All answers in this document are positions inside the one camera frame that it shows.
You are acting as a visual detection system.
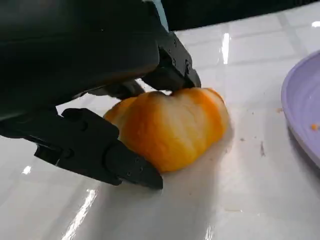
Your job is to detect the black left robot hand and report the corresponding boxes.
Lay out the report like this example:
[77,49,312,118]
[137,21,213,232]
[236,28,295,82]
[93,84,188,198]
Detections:
[0,0,202,190]

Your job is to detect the orange and white bread roll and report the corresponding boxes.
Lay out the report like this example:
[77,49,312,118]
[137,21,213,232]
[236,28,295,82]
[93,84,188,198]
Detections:
[102,86,230,174]

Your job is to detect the lilac plate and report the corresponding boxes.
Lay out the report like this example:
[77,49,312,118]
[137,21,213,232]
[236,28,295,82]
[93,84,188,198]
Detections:
[280,49,320,177]

